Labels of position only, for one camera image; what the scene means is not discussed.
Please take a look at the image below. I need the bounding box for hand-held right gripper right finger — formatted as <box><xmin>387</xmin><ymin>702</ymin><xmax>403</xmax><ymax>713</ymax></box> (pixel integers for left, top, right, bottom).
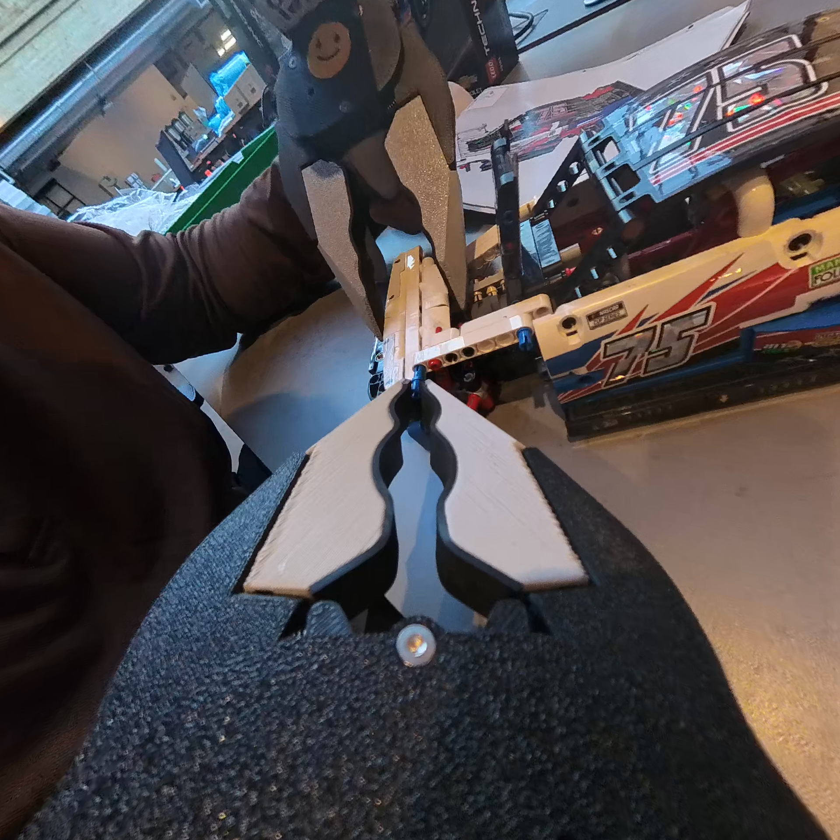
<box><xmin>423</xmin><ymin>381</ymin><xmax>589</xmax><ymax>592</ymax></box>

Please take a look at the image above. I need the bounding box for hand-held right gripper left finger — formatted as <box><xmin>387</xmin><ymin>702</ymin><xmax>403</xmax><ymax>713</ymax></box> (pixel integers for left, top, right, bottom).
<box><xmin>241</xmin><ymin>381</ymin><xmax>411</xmax><ymax>599</ymax></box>

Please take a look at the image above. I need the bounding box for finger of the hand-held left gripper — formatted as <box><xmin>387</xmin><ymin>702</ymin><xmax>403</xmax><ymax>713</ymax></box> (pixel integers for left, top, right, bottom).
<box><xmin>386</xmin><ymin>95</ymin><xmax>469</xmax><ymax>312</ymax></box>
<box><xmin>302</xmin><ymin>161</ymin><xmax>386</xmax><ymax>339</ymax></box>

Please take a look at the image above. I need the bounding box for white toy brick panel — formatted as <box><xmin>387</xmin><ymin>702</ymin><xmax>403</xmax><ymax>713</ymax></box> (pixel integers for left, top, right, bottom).
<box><xmin>381</xmin><ymin>246</ymin><xmax>454</xmax><ymax>388</ymax></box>

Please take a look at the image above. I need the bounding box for toy brick race car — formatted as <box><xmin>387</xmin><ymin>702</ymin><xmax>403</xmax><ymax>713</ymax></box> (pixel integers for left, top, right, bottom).
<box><xmin>367</xmin><ymin>7</ymin><xmax>840</xmax><ymax>441</ymax></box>

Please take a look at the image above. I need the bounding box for person's left forearm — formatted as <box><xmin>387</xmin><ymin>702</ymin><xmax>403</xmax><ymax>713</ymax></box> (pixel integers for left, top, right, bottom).
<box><xmin>0</xmin><ymin>164</ymin><xmax>336</xmax><ymax>365</ymax></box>

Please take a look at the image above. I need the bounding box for grey desk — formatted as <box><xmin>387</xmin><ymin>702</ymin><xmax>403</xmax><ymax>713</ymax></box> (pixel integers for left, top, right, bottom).
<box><xmin>217</xmin><ymin>289</ymin><xmax>840</xmax><ymax>834</ymax></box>

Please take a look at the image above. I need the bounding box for person's left hand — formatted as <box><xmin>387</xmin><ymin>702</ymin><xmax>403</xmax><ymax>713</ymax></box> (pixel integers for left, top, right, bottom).
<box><xmin>346</xmin><ymin>133</ymin><xmax>425</xmax><ymax>237</ymax></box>

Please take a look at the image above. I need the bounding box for green storage bin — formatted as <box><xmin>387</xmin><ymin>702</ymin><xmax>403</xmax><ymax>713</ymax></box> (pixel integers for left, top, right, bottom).
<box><xmin>167</xmin><ymin>125</ymin><xmax>280</xmax><ymax>234</ymax></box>

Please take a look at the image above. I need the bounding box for thick instruction booklet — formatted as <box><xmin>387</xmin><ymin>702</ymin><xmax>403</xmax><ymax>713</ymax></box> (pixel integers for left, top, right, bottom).
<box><xmin>453</xmin><ymin>0</ymin><xmax>752</xmax><ymax>214</ymax></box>

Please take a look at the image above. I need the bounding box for toy car set box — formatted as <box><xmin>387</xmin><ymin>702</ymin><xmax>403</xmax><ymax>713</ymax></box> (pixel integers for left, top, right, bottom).
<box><xmin>400</xmin><ymin>0</ymin><xmax>519</xmax><ymax>86</ymax></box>

